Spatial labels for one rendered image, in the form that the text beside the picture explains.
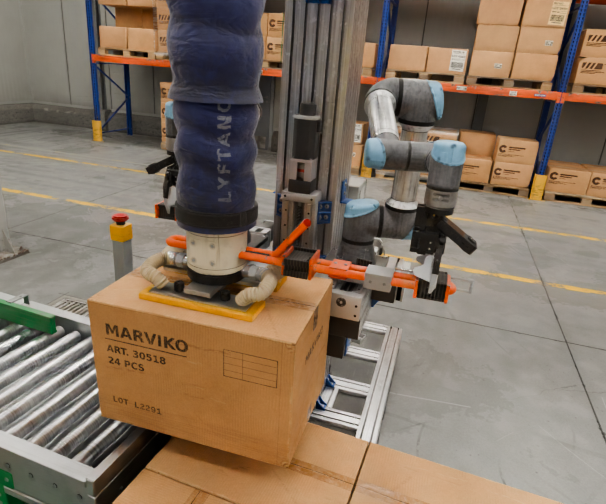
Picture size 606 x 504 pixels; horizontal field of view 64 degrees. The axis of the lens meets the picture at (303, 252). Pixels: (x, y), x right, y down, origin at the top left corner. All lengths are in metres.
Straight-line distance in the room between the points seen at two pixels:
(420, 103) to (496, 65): 6.67
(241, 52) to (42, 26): 12.00
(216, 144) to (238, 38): 0.24
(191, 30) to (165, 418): 1.03
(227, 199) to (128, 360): 0.54
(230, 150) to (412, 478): 1.11
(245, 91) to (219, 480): 1.09
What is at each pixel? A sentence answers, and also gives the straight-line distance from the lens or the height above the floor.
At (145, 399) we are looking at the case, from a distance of 1.52.
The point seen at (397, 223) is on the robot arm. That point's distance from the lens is 1.69.
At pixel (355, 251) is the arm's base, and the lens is 1.70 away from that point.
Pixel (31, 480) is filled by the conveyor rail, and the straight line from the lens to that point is 1.76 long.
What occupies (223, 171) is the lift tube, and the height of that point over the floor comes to 1.44.
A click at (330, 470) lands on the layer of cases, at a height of 0.54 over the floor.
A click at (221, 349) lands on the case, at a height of 1.00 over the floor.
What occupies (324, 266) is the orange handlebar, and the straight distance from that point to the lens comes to 1.27.
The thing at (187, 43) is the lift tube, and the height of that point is 1.72.
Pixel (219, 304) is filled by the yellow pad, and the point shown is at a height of 1.09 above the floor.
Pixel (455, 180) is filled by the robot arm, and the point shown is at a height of 1.48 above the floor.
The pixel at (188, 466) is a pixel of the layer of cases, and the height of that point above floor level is 0.54.
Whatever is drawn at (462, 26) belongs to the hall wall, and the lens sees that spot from 9.56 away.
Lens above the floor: 1.70
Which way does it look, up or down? 21 degrees down
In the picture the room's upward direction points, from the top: 4 degrees clockwise
